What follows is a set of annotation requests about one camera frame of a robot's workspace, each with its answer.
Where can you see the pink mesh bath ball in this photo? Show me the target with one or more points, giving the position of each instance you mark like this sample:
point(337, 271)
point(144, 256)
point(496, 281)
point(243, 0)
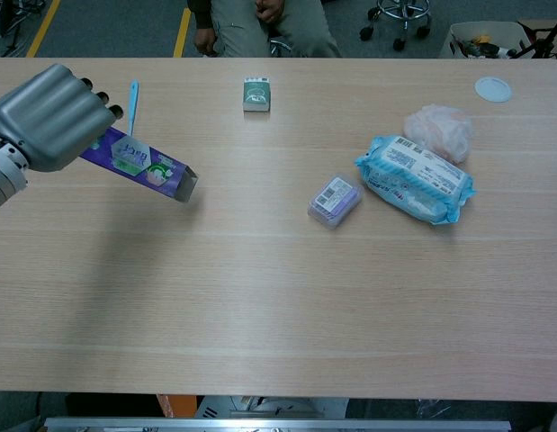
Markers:
point(440, 128)

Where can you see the light blue toothbrush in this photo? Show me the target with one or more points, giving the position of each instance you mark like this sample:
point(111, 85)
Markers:
point(133, 103)

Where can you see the aluminium rail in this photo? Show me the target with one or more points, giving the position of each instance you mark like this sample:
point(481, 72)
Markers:
point(278, 425)

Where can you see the orange box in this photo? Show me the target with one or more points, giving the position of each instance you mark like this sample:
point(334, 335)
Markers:
point(174, 405)

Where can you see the purple toothpaste box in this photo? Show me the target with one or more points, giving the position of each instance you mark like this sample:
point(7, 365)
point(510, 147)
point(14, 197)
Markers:
point(143, 164)

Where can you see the white storage bin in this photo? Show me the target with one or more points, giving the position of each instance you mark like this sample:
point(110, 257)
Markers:
point(453, 40)

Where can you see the blue wet wipes pack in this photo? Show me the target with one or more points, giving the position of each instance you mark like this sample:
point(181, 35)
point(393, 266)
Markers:
point(417, 177)

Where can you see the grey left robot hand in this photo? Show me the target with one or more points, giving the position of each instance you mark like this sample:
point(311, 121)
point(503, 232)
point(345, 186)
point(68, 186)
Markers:
point(48, 117)

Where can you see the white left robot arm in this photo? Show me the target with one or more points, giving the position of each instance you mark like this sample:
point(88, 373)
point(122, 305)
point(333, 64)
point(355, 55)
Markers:
point(3, 180)

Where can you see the black tripod stand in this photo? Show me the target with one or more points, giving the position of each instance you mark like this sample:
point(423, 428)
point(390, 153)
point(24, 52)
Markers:
point(545, 38)

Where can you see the person's right hand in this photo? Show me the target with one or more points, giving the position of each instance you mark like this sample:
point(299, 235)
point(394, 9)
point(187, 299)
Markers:
point(203, 40)

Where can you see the small green white box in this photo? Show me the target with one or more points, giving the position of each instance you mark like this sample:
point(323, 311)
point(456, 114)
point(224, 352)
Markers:
point(257, 95)

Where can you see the purple soap in clear case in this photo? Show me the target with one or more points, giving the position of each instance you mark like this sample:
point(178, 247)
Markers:
point(335, 201)

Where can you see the seated person body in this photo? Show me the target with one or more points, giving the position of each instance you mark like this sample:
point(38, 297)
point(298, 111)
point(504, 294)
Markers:
point(237, 31)

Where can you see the white round table cap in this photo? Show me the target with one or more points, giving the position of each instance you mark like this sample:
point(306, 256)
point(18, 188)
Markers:
point(493, 89)

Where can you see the chrome swivel stool base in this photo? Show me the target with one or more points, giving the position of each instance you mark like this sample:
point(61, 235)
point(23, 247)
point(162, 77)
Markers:
point(401, 15)

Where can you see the person's left hand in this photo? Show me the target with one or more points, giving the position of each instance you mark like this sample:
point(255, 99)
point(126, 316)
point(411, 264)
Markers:
point(271, 11)

